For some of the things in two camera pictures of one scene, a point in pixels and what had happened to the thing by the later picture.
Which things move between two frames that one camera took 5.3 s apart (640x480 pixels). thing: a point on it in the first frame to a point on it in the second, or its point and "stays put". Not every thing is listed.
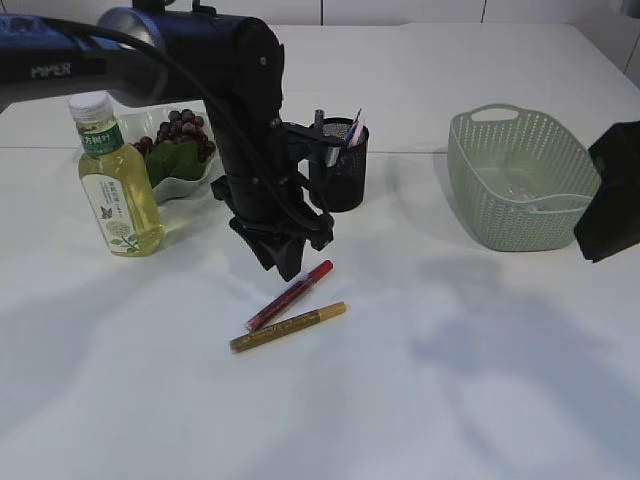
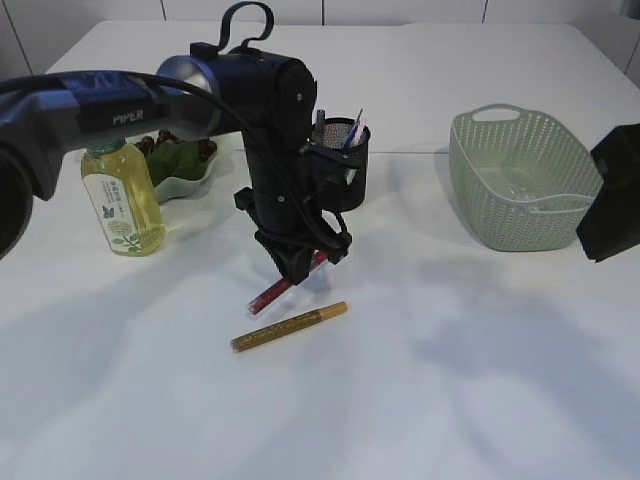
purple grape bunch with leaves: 180,150 stays put
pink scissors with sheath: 358,131 stays put
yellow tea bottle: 116,181 stays put
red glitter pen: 291,295 to 282,285
